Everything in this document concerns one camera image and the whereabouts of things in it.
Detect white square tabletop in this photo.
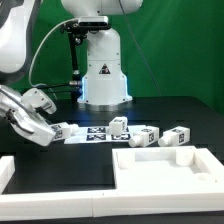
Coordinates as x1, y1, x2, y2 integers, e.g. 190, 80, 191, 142
112, 146, 224, 194

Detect white left fence rail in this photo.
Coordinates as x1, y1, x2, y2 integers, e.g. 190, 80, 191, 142
0, 156, 15, 195

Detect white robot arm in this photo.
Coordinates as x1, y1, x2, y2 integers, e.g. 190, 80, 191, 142
0, 0, 143, 146

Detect white fence rail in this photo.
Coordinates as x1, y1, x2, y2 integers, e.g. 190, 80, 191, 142
0, 156, 15, 195
0, 185, 224, 222

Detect camera on black stand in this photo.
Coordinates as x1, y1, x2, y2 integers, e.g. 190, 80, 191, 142
60, 15, 112, 101

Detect white paper marker sheet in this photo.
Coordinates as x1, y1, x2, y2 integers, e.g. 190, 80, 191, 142
64, 125, 145, 144

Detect black cables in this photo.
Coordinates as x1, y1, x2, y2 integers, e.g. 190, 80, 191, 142
31, 79, 83, 98

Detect grey camera cable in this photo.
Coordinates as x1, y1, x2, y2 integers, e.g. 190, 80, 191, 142
27, 17, 80, 88

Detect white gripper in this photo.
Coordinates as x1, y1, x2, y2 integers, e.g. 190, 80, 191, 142
0, 85, 56, 146

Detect white front fence rail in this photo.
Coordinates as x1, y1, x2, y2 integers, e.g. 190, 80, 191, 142
0, 185, 224, 222

